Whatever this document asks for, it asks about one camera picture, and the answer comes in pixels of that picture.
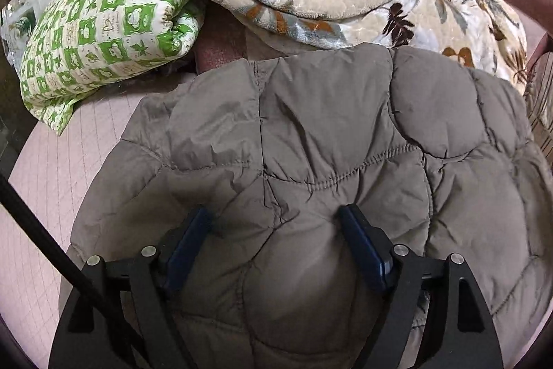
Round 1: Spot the grey-brown puffer jacket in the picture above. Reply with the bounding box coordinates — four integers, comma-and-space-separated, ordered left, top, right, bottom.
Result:
60, 43, 553, 369

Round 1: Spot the black cable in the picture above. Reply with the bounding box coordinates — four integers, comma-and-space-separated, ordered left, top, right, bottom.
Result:
0, 174, 145, 354

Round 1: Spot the green checked pillow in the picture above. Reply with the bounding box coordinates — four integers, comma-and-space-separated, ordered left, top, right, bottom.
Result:
19, 0, 207, 136

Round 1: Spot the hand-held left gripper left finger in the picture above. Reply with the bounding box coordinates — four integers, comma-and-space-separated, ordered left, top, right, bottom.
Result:
48, 205, 212, 369

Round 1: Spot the pink bed sheet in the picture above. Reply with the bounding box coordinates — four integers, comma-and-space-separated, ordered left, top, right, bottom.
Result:
0, 73, 197, 369

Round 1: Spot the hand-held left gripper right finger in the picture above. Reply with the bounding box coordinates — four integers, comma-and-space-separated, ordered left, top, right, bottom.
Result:
338, 204, 504, 369

